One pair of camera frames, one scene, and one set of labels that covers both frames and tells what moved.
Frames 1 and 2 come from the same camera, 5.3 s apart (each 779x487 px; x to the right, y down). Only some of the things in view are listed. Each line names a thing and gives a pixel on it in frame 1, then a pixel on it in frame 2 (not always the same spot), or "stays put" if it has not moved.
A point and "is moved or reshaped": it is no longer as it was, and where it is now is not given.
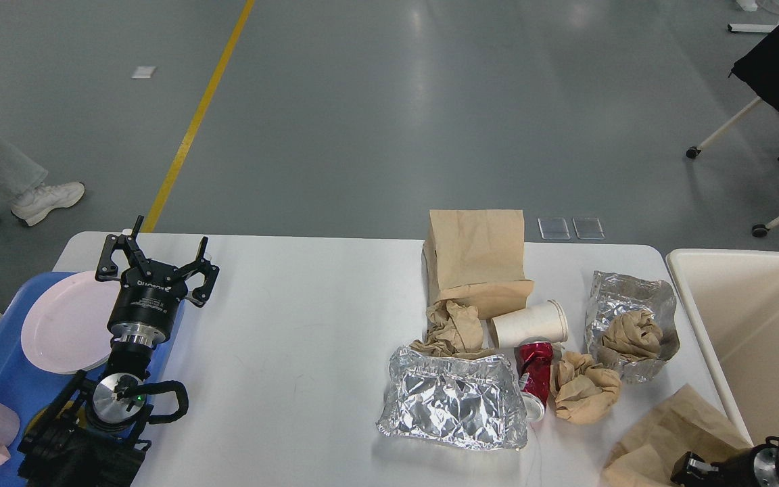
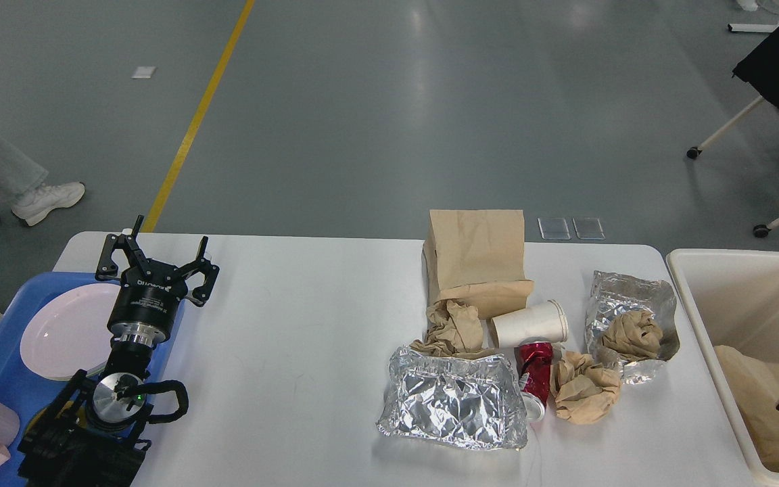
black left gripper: x=143 y=308 stays put
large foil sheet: x=464 y=399 stays put
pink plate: x=65 y=329 is moved or reshaped
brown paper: x=634 y=335 stays put
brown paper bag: x=477 y=256 stays put
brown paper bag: x=656 y=435 -> x=760 y=384
